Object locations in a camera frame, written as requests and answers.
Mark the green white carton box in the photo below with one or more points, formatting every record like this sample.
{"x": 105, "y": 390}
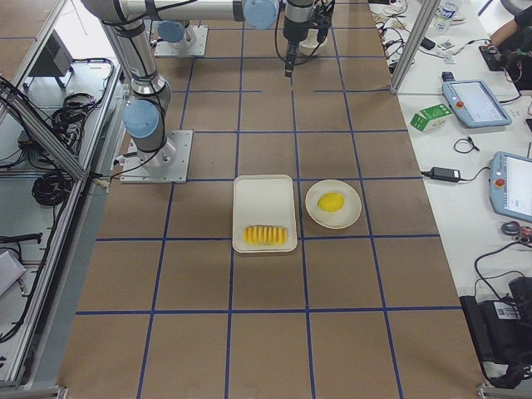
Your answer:
{"x": 431, "y": 117}

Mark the blue teach pendant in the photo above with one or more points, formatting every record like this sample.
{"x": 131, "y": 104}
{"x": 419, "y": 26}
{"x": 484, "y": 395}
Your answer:
{"x": 474, "y": 104}
{"x": 510, "y": 185}

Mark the yellow lemon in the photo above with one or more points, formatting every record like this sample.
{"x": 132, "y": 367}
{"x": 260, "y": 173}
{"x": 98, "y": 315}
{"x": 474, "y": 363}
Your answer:
{"x": 331, "y": 202}

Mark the cream rectangular tray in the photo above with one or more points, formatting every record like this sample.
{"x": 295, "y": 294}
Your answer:
{"x": 263, "y": 200}

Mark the plastic water bottle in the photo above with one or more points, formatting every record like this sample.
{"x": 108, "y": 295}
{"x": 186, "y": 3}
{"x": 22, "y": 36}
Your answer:
{"x": 445, "y": 15}

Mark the sliced yellow mango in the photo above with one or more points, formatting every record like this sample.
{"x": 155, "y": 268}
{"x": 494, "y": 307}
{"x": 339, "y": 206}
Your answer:
{"x": 265, "y": 235}

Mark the blue teach pendant far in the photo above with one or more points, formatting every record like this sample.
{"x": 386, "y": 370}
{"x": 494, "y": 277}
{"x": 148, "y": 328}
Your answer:
{"x": 474, "y": 104}

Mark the blue teach pendant near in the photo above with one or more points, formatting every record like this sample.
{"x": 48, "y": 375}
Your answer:
{"x": 510, "y": 185}

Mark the cream round plate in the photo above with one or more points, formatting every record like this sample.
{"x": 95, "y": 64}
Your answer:
{"x": 346, "y": 216}

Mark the aluminium frame post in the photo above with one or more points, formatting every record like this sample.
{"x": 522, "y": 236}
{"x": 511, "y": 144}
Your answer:
{"x": 418, "y": 30}

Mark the white ceramic bowl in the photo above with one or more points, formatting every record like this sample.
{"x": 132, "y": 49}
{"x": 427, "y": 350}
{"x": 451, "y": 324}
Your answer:
{"x": 311, "y": 45}

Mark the grey metal box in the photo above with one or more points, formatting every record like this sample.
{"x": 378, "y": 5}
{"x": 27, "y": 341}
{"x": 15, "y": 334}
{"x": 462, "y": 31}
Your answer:
{"x": 54, "y": 61}

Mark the black power adapter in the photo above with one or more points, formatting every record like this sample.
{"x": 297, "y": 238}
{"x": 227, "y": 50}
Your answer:
{"x": 445, "y": 174}

